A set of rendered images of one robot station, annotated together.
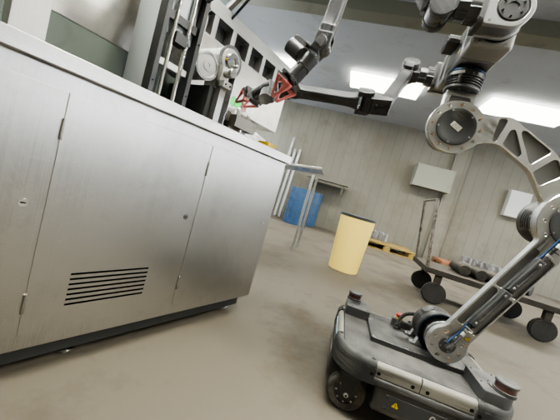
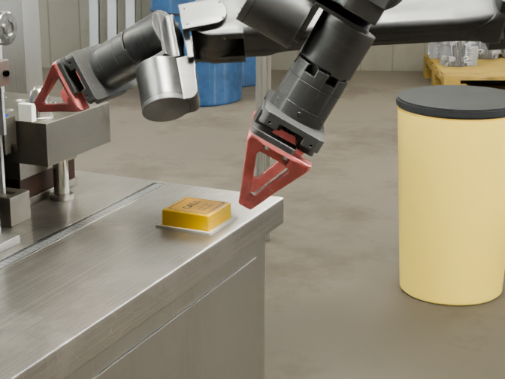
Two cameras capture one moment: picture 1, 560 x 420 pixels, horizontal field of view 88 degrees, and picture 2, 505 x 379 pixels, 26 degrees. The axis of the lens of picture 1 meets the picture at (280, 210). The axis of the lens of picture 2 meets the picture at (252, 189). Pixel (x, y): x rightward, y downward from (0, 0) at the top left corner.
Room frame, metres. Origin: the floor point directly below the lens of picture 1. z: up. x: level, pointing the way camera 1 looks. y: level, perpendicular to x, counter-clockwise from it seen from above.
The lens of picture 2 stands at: (0.07, 0.29, 1.36)
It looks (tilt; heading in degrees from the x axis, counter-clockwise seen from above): 16 degrees down; 351
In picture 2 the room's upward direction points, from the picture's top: straight up
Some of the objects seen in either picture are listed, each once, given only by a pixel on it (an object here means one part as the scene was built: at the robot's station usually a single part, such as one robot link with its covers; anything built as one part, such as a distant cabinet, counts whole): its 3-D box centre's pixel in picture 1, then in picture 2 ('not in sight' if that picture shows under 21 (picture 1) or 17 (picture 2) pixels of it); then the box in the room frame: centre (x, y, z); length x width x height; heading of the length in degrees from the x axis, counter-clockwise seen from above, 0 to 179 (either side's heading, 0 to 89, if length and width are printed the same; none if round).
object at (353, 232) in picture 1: (350, 242); (455, 194); (3.39, -0.90, 0.33); 0.41 x 0.41 x 0.65
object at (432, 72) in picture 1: (427, 76); not in sight; (1.49, -0.51, 1.45); 0.09 x 0.08 x 0.12; 168
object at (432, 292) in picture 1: (481, 263); not in sight; (3.16, -2.27, 0.53); 1.42 x 0.79 x 1.07; 78
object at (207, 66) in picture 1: (191, 65); not in sight; (1.43, 0.60, 1.18); 0.26 x 0.12 x 0.12; 56
